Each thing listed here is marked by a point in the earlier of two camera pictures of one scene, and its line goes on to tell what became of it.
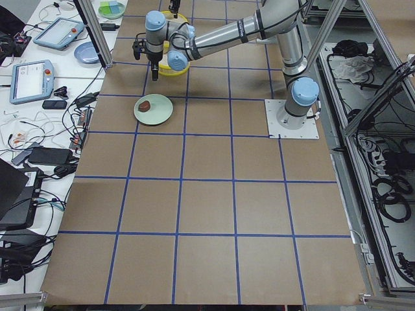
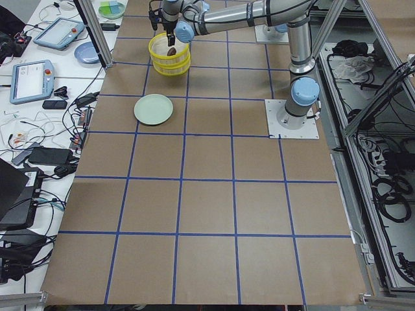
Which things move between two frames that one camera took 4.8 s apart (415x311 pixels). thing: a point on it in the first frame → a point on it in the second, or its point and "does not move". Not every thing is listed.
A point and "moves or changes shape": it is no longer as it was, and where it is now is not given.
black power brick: [50, 155] does not move
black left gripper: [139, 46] → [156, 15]
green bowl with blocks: [111, 10] does not move
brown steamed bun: [144, 106] moves or changes shape
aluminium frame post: [95, 33] does not move
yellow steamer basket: [165, 68] does not move
